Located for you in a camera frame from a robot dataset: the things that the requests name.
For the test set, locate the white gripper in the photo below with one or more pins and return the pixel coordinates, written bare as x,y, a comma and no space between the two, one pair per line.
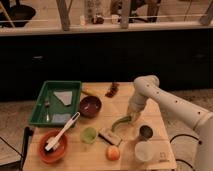
136,104

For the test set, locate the brown rectangular block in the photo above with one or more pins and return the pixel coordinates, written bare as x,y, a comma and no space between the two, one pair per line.
109,136

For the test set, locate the white brush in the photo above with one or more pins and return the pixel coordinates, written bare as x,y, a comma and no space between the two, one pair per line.
54,140

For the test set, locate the small green cup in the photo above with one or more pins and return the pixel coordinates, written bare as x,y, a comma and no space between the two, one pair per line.
88,135

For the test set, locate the orange fruit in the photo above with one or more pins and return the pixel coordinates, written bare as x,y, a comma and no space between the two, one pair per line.
112,153

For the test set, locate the green plastic tray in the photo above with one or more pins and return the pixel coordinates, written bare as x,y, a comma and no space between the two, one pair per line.
59,113

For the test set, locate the metal fork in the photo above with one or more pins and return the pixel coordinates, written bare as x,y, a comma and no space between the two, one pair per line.
47,105

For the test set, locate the grey cloth piece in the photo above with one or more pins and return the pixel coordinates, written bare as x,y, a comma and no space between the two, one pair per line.
64,96

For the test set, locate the yellow stick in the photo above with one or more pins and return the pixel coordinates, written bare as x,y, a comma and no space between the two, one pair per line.
88,93

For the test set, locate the dark red bowl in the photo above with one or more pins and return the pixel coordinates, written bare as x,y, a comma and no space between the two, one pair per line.
90,106

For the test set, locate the dark metal cup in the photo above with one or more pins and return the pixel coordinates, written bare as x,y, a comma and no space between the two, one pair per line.
145,133

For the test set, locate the white cup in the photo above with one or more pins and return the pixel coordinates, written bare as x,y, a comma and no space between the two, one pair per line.
143,151

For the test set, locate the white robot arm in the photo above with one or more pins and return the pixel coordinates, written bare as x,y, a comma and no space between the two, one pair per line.
199,119

